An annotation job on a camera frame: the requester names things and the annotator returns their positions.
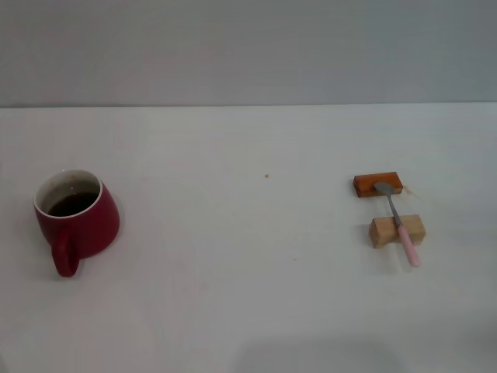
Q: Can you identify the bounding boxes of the red ceramic coffee mug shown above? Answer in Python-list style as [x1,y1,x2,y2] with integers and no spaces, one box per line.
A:
[33,168,121,278]

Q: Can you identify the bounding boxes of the pink handled metal spoon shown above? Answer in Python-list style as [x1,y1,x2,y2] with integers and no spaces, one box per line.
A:
[373,181,422,268]

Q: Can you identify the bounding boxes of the dark orange wooden block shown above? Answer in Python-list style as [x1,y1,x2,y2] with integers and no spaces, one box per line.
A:
[353,171,403,199]

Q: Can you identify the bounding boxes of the light wooden block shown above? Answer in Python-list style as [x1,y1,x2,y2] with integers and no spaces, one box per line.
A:
[368,214,426,249]

